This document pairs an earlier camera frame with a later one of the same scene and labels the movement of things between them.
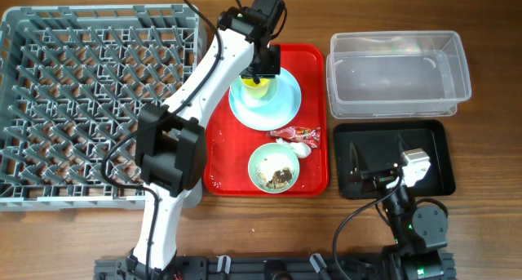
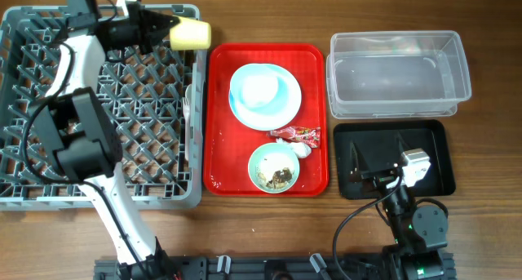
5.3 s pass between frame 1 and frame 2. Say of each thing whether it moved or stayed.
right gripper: stayed
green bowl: stayed
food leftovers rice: stayed
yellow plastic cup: moved
